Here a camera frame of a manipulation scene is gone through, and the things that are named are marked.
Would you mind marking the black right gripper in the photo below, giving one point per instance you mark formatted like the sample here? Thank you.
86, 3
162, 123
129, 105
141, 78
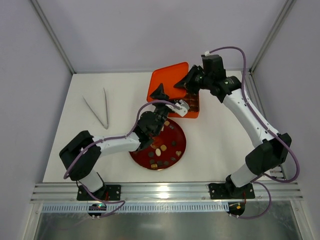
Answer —
194, 79

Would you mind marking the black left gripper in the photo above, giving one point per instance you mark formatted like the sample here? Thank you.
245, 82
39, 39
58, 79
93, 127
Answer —
160, 107

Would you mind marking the orange box lid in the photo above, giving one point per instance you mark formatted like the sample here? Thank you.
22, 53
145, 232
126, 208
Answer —
168, 76

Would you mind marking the orange chocolate box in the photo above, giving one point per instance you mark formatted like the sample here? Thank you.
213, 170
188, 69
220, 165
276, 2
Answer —
193, 102

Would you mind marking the metal tongs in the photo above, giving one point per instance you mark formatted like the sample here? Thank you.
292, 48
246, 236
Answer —
97, 103

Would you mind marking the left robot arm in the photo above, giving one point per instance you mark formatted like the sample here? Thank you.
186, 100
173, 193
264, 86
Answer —
81, 154

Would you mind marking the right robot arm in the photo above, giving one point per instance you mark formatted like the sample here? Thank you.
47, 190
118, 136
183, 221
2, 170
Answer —
269, 145

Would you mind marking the tan fluted cup chocolate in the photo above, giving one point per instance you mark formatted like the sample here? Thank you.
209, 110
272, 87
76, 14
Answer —
163, 147

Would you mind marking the white oval swirl chocolate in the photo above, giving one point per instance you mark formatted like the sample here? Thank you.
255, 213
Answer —
158, 152

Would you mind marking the tan heart chocolate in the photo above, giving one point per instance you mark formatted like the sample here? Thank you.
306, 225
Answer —
178, 153

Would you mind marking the dark square chocolate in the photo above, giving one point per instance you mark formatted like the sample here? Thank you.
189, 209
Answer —
159, 163

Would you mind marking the dark ridged chocolate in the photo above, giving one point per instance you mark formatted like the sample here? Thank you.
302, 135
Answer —
166, 163

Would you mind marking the tan barrel chocolate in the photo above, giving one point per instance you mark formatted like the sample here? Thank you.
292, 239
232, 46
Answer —
154, 166

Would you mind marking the round red plate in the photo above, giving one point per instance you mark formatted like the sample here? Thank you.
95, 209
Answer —
165, 137

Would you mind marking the left controller board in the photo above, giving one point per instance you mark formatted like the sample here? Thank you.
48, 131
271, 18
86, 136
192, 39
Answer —
97, 207

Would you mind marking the controller board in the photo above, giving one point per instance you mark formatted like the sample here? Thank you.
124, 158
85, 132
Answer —
97, 207
236, 208

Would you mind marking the right controller board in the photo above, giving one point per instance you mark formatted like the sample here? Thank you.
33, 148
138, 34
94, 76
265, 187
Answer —
236, 208

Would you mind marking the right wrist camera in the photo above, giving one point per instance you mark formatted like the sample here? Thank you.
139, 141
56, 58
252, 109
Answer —
206, 55

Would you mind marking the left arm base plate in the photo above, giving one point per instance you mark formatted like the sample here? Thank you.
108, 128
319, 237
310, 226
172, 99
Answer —
109, 192

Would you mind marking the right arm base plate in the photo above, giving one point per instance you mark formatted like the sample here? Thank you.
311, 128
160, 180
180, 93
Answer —
227, 191

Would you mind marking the slotted cable duct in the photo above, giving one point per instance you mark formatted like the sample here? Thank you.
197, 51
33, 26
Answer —
139, 207

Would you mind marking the right side aluminium rail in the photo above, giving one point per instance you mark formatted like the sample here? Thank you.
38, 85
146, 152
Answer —
252, 91

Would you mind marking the aluminium rail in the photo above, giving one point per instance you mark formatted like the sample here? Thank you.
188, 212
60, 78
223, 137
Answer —
252, 91
164, 192

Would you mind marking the right corner frame post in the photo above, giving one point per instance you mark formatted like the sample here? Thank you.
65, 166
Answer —
273, 32

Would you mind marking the corner frame post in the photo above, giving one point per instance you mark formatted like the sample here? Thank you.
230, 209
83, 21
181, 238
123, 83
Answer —
52, 35
273, 32

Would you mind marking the aluminium front rail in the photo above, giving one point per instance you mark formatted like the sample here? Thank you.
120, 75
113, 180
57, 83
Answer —
164, 192

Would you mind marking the left corner frame post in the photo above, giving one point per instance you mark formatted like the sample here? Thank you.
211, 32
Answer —
52, 35

